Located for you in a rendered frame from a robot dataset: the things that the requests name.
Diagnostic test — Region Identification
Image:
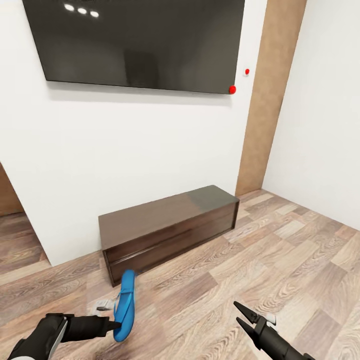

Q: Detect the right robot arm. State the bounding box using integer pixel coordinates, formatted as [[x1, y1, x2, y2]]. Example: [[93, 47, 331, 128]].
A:
[[233, 301, 316, 360]]

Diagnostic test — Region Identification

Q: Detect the sandal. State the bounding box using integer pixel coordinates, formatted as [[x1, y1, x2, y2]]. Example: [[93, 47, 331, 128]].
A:
[[112, 270, 136, 343]]

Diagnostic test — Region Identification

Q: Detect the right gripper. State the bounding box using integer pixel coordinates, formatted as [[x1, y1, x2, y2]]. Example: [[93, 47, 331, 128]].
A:
[[233, 301, 290, 360]]

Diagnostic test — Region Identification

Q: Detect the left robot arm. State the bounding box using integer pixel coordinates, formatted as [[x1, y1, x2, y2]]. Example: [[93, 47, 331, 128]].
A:
[[7, 299, 123, 360]]

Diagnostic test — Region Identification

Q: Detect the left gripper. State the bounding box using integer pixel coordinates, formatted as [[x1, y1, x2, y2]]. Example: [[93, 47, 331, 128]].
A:
[[77, 315, 123, 340]]

